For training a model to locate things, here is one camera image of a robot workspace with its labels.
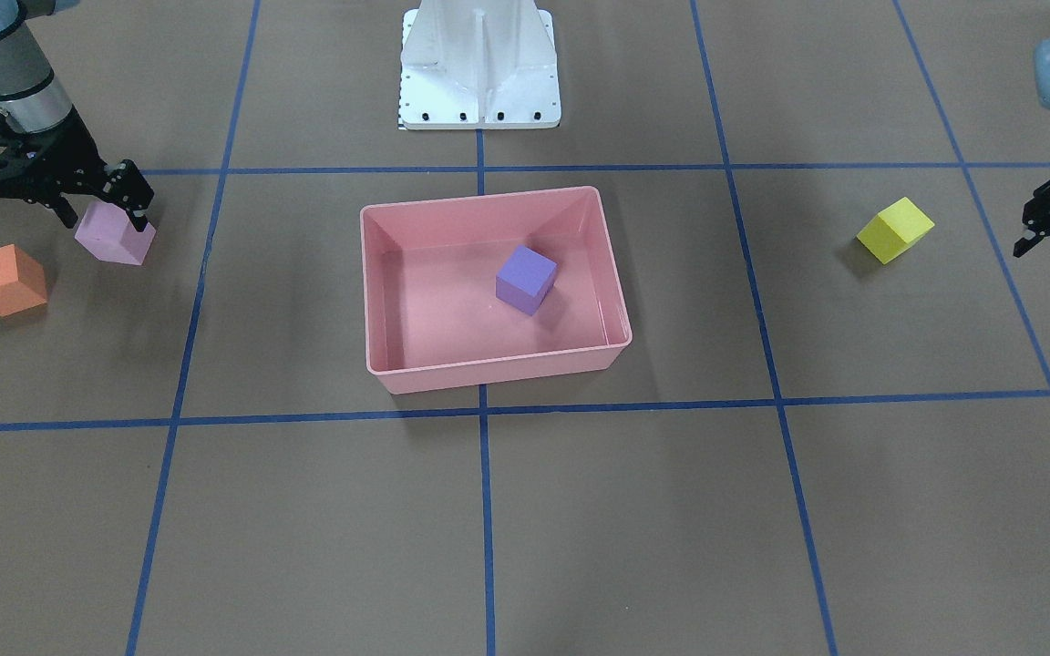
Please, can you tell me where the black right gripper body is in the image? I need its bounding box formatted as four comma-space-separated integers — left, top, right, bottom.
0, 108, 108, 208

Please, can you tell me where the light pink foam block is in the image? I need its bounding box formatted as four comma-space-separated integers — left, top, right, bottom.
74, 200, 158, 266

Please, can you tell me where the purple foam block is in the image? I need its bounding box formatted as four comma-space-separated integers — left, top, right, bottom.
495, 245, 558, 316

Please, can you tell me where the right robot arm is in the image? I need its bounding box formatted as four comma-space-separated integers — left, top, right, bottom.
0, 1, 154, 232

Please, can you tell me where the pink plastic bin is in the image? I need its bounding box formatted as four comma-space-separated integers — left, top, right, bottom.
359, 186, 633, 395

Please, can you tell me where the orange foam block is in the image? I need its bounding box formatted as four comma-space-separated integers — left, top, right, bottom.
0, 244, 47, 317

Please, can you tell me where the yellow foam block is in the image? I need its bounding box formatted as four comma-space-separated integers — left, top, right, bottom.
857, 198, 936, 264

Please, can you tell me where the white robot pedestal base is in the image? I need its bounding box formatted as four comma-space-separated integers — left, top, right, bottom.
397, 1, 562, 130

